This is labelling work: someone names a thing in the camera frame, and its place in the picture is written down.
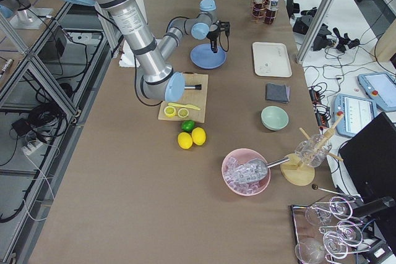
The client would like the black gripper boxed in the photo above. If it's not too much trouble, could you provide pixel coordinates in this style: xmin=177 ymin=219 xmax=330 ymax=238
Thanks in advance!
xmin=207 ymin=29 xmax=220 ymax=53

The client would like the blue plate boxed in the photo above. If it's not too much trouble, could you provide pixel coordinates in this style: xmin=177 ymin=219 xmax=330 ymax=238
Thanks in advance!
xmin=190 ymin=44 xmax=226 ymax=70

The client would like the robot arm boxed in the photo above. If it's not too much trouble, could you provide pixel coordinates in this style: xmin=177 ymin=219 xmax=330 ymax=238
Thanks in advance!
xmin=63 ymin=0 xmax=220 ymax=101

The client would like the tea bottle middle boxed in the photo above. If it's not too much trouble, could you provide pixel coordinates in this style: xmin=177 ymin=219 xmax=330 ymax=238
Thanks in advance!
xmin=251 ymin=0 xmax=265 ymax=22

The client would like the tea bottle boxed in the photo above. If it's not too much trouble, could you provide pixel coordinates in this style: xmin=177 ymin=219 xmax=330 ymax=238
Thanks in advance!
xmin=251 ymin=0 xmax=265 ymax=22
xmin=264 ymin=0 xmax=278 ymax=25

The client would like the steel muddler black cap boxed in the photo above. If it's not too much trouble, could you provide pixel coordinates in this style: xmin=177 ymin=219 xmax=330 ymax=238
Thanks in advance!
xmin=184 ymin=84 xmax=202 ymax=90

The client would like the wooden cutting board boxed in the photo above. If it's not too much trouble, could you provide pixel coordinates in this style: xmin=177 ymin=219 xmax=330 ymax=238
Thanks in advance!
xmin=158 ymin=72 xmax=209 ymax=123

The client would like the tea bottle front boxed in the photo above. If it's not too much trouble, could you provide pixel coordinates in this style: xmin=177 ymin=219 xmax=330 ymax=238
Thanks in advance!
xmin=264 ymin=0 xmax=278 ymax=25

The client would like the cream rabbit tray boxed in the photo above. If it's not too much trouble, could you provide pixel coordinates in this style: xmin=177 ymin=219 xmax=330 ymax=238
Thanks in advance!
xmin=252 ymin=42 xmax=292 ymax=78

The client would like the yellow plastic knife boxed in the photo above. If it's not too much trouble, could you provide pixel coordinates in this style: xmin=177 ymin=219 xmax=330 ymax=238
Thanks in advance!
xmin=168 ymin=102 xmax=201 ymax=111

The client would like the lemon half slice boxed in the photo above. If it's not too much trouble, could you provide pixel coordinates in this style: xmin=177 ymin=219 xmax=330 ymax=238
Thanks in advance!
xmin=163 ymin=106 xmax=178 ymax=118
xmin=178 ymin=108 xmax=189 ymax=119

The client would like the grey folded cloth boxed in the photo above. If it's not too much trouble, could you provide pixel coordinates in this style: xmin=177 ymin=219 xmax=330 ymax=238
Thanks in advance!
xmin=265 ymin=83 xmax=290 ymax=103

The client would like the green lime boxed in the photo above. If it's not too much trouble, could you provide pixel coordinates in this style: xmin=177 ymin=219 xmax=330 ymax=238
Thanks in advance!
xmin=181 ymin=120 xmax=196 ymax=132

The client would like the green bowl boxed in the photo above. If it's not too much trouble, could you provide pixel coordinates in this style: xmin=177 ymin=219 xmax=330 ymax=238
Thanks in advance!
xmin=260 ymin=106 xmax=289 ymax=131

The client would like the pink bowl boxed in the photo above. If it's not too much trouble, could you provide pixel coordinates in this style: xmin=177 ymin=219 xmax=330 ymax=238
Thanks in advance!
xmin=221 ymin=148 xmax=271 ymax=197

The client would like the metal ice scoop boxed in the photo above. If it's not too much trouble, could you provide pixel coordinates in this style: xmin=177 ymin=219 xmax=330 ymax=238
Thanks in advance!
xmin=246 ymin=156 xmax=290 ymax=182

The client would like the clear ice cubes pile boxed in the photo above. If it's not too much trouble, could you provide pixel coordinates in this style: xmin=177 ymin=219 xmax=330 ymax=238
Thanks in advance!
xmin=225 ymin=157 xmax=259 ymax=194

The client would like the clear glass mug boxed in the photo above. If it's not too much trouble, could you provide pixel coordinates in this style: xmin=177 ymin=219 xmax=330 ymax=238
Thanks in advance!
xmin=295 ymin=134 xmax=332 ymax=168

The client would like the wooden cup tree stand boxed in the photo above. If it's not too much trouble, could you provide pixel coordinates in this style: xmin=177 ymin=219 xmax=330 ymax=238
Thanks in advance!
xmin=280 ymin=114 xmax=343 ymax=186

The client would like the blue teach pendant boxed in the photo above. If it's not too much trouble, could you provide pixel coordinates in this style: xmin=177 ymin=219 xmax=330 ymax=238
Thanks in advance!
xmin=358 ymin=72 xmax=396 ymax=112
xmin=334 ymin=93 xmax=377 ymax=137

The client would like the black laptop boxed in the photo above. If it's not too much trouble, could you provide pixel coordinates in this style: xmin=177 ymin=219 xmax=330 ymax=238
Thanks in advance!
xmin=340 ymin=112 xmax=395 ymax=202

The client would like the wine glass rack tray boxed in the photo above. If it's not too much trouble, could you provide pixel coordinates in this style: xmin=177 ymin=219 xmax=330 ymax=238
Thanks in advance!
xmin=288 ymin=195 xmax=390 ymax=264

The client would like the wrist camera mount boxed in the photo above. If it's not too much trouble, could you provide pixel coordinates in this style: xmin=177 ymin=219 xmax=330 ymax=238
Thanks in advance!
xmin=217 ymin=20 xmax=230 ymax=38

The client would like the copper wire bottle rack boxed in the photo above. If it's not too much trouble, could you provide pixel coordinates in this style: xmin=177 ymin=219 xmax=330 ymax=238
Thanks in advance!
xmin=250 ymin=0 xmax=270 ymax=23

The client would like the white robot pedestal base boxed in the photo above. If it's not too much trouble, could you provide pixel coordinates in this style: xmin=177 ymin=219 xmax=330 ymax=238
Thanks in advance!
xmin=119 ymin=41 xmax=140 ymax=68

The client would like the aluminium frame post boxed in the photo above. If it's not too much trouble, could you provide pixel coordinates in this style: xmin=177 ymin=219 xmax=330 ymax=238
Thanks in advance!
xmin=296 ymin=0 xmax=334 ymax=64

